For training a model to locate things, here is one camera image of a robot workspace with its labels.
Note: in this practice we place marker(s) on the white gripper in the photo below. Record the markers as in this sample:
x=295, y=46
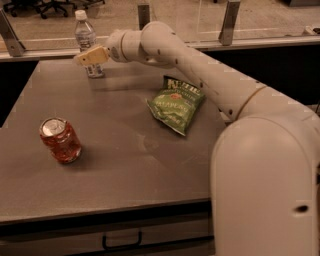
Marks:
x=114, y=46

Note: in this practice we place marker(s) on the clear plastic water bottle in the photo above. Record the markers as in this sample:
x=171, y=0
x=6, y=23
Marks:
x=86, y=37

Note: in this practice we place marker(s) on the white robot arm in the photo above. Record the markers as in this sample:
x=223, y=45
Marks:
x=265, y=165

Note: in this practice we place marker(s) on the red coke can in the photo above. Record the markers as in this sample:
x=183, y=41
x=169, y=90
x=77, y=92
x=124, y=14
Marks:
x=60, y=138

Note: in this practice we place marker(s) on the green Kettle chips bag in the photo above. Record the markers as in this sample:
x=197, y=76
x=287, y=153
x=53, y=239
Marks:
x=176, y=103

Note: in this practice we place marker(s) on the black office chair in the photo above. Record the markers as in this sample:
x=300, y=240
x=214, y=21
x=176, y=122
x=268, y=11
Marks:
x=41, y=7

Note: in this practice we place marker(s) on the grey cabinet drawer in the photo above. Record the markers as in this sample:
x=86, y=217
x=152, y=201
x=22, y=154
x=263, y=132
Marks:
x=180, y=235

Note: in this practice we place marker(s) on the grey metal post middle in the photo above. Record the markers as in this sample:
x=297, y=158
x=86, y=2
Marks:
x=143, y=15

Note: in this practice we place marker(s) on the grey metal post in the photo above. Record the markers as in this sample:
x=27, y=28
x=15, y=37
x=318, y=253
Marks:
x=230, y=17
x=13, y=44
x=143, y=15

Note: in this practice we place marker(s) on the grey metal post left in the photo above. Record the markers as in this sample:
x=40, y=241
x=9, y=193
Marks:
x=13, y=44

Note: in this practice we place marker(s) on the grey metal post right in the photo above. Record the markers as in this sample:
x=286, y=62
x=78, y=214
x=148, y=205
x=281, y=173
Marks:
x=230, y=17

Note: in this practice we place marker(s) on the black drawer handle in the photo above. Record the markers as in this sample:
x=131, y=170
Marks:
x=121, y=240

